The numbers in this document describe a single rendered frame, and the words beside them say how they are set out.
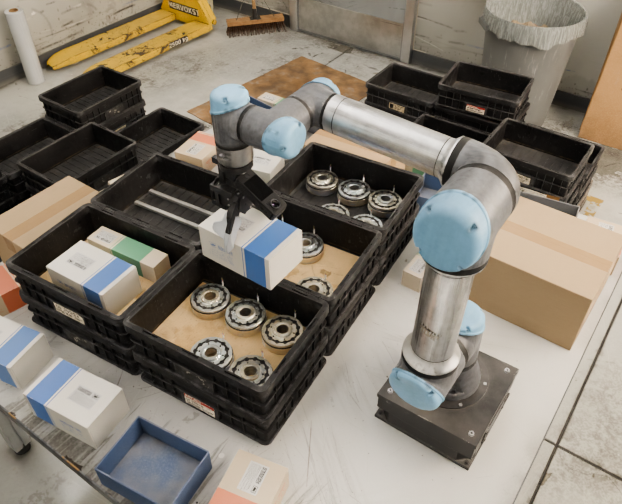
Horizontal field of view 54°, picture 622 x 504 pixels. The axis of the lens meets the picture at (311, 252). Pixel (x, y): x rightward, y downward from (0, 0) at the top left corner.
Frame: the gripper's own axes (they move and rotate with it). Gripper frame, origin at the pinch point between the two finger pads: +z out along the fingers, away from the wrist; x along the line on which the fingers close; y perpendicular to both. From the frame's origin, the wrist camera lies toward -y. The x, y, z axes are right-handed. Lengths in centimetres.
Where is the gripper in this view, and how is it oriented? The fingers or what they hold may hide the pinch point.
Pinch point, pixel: (250, 237)
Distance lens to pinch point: 138.3
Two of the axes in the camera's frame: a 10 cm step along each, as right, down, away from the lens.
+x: -5.7, 5.5, -6.0
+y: -8.2, -3.8, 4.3
